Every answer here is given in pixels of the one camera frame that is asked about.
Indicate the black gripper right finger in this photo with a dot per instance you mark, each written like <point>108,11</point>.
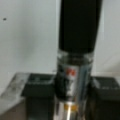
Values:
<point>103,99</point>

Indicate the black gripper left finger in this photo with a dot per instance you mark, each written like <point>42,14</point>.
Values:
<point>39,94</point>

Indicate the black pen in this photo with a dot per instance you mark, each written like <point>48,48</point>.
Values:
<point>79,23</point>

